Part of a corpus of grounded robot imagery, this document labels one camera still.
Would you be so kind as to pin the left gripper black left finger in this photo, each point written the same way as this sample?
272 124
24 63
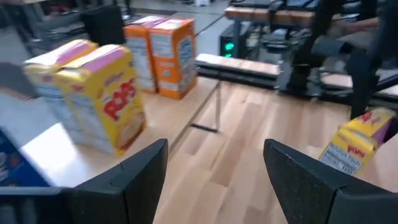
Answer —
136 186

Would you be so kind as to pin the black computer with green light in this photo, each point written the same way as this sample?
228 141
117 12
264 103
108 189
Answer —
228 46

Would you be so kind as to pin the blue Frosted Flakes cereal box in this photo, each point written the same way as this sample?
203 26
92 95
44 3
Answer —
15 165

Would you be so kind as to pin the wooden background table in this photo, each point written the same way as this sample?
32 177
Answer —
264 14

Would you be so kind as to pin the wooden shelf with black legs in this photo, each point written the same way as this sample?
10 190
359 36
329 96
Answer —
164 112

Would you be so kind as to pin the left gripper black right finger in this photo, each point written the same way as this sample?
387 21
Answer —
298 186

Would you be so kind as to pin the yellow Corn Pops cereal box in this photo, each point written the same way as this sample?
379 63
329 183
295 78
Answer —
49 81
109 102
354 140

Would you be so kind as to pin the orange Mini Wheats cereal box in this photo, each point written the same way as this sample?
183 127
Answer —
140 53
174 62

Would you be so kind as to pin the person's forearm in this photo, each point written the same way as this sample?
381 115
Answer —
357 26

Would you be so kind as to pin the black office chair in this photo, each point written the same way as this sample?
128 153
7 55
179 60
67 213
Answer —
102 26

